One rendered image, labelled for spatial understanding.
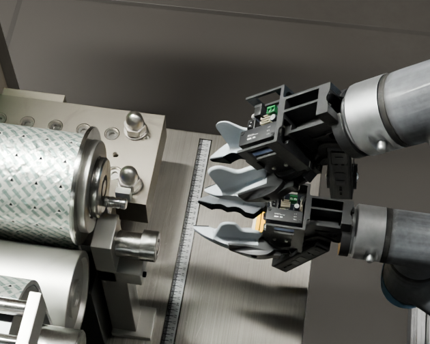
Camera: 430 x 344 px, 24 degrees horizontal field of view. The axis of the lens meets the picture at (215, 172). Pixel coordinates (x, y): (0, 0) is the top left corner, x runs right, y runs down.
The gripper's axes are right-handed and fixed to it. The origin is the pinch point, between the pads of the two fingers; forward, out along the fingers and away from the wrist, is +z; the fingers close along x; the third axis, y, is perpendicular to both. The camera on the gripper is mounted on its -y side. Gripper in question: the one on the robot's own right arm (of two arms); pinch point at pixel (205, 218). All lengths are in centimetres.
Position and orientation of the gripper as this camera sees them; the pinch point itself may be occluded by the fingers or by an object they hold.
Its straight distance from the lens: 138.4
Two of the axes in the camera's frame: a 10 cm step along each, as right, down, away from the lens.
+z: -9.9, -1.3, 0.8
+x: -1.5, 8.5, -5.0
